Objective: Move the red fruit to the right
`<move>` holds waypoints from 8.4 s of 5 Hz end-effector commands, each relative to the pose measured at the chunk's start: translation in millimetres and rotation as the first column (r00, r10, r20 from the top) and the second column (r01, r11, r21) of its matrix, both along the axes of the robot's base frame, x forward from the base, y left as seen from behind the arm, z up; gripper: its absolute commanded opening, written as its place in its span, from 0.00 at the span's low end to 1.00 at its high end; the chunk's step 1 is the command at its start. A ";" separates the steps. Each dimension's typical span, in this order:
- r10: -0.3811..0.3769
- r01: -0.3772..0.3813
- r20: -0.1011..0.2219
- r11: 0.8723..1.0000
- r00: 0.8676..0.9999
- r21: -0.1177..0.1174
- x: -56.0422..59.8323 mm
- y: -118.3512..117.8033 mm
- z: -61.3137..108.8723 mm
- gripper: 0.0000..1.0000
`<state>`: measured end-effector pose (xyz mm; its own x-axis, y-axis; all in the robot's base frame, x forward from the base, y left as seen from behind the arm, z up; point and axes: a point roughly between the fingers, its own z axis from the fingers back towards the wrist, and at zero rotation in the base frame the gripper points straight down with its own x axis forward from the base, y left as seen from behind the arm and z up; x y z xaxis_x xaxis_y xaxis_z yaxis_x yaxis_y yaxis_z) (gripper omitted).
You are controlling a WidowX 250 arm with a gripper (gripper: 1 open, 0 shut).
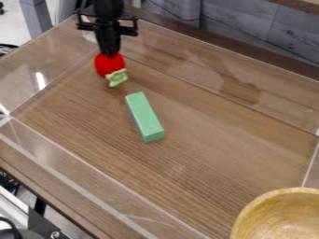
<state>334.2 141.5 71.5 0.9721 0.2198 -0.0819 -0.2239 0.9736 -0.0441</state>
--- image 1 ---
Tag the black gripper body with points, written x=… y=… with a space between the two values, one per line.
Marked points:
x=107 y=13

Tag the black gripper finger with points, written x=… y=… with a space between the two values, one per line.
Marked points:
x=103 y=43
x=115 y=41

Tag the red plush strawberry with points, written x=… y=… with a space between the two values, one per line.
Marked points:
x=111 y=68

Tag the green rectangular block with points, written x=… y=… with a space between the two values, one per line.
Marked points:
x=145 y=117

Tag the clear acrylic tray walls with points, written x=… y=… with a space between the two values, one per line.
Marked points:
x=241 y=120

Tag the black equipment under table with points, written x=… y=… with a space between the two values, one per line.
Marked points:
x=23 y=222

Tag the wooden bowl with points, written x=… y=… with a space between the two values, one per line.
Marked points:
x=282 y=214

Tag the grey post in background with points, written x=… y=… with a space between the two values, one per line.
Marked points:
x=37 y=15

